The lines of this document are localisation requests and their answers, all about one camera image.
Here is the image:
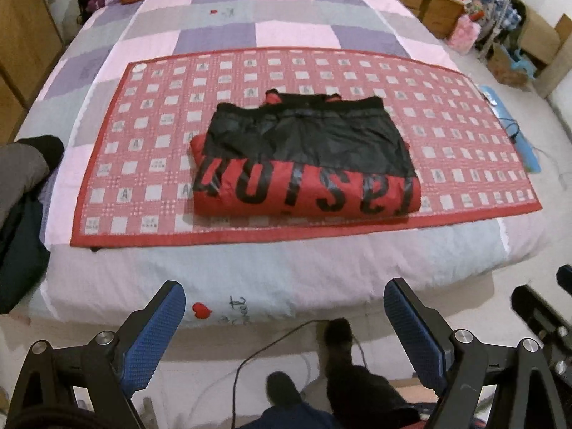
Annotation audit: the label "small cardboard box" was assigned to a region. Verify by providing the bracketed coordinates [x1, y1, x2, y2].
[486, 42, 530, 88]

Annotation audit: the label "large cardboard box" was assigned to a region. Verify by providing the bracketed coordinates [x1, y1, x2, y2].
[518, 6, 572, 99]

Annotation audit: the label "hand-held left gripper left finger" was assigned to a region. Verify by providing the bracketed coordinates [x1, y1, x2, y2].
[9, 279, 186, 429]

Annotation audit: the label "person's right leg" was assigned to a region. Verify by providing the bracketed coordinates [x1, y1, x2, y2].
[315, 317, 430, 429]

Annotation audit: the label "bed with patchwork quilt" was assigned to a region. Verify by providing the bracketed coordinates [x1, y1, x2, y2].
[9, 0, 555, 327]

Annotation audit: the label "blue power strip with cable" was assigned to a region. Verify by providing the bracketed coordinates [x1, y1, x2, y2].
[478, 85, 541, 175]

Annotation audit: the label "thin black cable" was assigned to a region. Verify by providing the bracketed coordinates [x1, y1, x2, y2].
[498, 116, 521, 144]

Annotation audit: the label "dark navy garment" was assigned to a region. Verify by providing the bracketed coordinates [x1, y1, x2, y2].
[0, 197, 52, 316]

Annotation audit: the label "person's leg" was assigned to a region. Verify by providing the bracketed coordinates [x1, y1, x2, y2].
[241, 371, 340, 429]
[315, 317, 430, 429]

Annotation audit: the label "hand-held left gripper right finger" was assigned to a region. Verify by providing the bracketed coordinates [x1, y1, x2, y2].
[383, 278, 568, 429]

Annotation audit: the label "red checked mat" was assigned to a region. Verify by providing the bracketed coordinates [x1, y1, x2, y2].
[70, 47, 543, 251]

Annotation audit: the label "person's left leg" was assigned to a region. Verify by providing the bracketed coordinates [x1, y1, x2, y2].
[241, 371, 340, 429]

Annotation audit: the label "person's legs and feet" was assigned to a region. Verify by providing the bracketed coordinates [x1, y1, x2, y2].
[232, 319, 371, 429]

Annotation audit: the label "blue plaid clothing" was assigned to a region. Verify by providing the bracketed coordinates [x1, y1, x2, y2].
[469, 0, 523, 41]

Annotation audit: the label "wooden wardrobe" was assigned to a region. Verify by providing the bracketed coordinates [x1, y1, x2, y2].
[0, 0, 68, 144]

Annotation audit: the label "pink plush bag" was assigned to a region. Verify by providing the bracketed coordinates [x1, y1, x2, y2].
[447, 14, 481, 54]

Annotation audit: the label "grey garment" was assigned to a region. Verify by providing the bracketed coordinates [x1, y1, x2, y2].
[0, 135, 65, 226]

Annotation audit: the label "red and black jacket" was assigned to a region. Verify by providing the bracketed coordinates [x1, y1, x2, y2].
[190, 89, 423, 222]

